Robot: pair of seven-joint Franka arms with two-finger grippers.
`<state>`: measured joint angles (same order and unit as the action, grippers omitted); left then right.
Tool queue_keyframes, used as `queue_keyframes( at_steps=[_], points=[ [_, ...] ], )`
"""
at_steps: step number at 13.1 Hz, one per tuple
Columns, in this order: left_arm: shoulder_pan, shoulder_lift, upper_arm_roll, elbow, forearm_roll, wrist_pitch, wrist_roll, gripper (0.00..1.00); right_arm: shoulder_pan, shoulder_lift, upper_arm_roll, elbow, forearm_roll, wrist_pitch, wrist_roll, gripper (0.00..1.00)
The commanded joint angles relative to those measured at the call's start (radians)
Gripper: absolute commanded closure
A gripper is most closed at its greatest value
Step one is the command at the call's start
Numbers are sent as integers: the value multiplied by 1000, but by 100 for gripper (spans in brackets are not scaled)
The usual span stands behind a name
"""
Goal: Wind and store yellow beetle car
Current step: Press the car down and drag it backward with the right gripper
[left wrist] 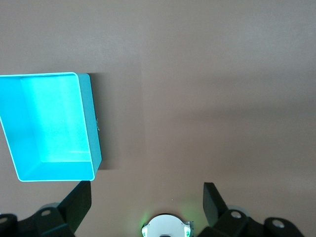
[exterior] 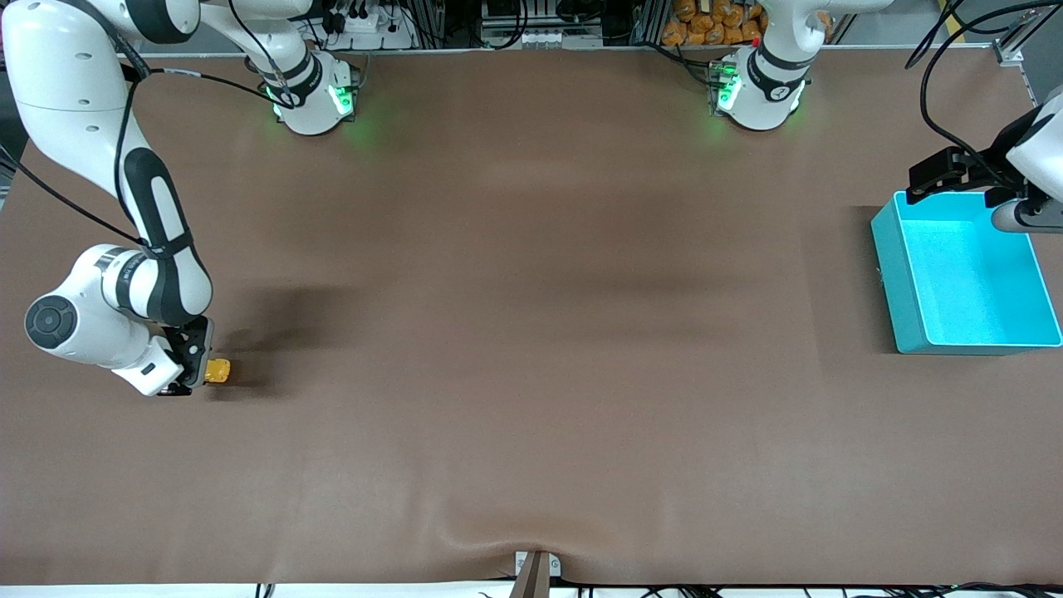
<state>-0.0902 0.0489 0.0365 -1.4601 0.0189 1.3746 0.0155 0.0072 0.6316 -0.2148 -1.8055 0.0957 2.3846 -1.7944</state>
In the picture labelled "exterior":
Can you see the teal plastic bin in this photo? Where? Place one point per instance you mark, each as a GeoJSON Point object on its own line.
{"type": "Point", "coordinates": [955, 291]}

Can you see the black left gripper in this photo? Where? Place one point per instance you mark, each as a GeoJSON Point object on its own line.
{"type": "Point", "coordinates": [978, 169]}

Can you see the orange packaged items pile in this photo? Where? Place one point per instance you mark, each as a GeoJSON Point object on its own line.
{"type": "Point", "coordinates": [706, 25]}

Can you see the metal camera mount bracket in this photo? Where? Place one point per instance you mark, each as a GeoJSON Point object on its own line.
{"type": "Point", "coordinates": [536, 577]}

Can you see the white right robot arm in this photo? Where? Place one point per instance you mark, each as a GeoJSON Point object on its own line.
{"type": "Point", "coordinates": [75, 83]}

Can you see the brown table mat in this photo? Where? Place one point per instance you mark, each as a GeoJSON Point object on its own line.
{"type": "Point", "coordinates": [531, 332]}

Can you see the white power strip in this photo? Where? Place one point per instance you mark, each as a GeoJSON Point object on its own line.
{"type": "Point", "coordinates": [365, 25]}

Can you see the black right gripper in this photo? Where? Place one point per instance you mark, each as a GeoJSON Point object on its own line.
{"type": "Point", "coordinates": [193, 344]}

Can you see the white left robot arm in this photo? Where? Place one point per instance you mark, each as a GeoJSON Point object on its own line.
{"type": "Point", "coordinates": [772, 83]}

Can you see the yellow beetle toy car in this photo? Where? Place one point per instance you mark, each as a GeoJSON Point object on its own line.
{"type": "Point", "coordinates": [219, 371]}

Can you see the aluminium frame profile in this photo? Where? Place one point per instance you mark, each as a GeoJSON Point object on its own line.
{"type": "Point", "coordinates": [1009, 51]}

